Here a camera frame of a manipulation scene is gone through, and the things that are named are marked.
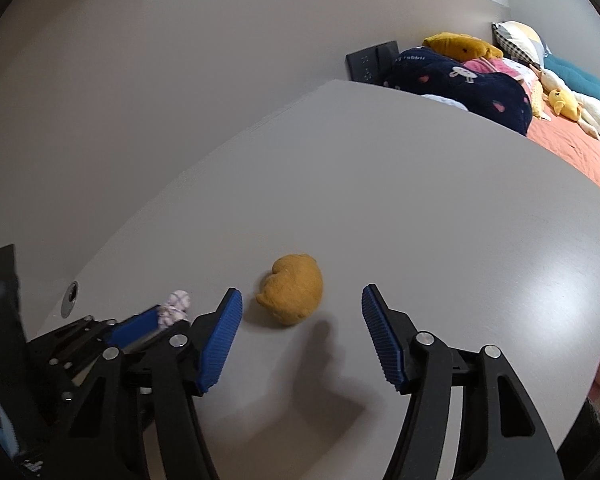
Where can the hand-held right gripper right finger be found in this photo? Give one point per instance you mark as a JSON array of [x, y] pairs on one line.
[[385, 345]]

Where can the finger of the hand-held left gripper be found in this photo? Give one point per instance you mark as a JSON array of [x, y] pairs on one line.
[[75, 335], [135, 325]]

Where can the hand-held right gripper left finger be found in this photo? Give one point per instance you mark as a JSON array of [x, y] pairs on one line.
[[220, 345]]

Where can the small pink white sock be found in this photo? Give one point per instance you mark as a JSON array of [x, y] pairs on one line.
[[175, 307]]

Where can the mustard sock ball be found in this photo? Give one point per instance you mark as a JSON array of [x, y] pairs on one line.
[[295, 290]]

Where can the small white cloth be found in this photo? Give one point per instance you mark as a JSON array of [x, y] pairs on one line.
[[445, 102]]

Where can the navy printed blanket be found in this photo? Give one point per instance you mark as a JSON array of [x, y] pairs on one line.
[[460, 90]]

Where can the bed with orange sheet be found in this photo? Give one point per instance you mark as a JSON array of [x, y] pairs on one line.
[[570, 145]]

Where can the yellow soft toy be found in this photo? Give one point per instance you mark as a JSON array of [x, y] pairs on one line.
[[536, 102]]

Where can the pink patterned blanket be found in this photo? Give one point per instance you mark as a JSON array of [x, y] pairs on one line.
[[485, 66]]

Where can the yellow duck plush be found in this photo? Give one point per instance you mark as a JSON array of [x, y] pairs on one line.
[[565, 102]]

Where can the mustard yellow cloth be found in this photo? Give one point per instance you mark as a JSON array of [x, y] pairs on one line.
[[460, 46]]

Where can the teal cushion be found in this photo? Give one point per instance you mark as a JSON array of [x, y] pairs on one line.
[[580, 77]]

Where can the patterned pillow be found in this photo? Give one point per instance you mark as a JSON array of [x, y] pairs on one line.
[[522, 40]]

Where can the black wall socket panel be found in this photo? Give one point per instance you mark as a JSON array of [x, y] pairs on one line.
[[372, 60]]

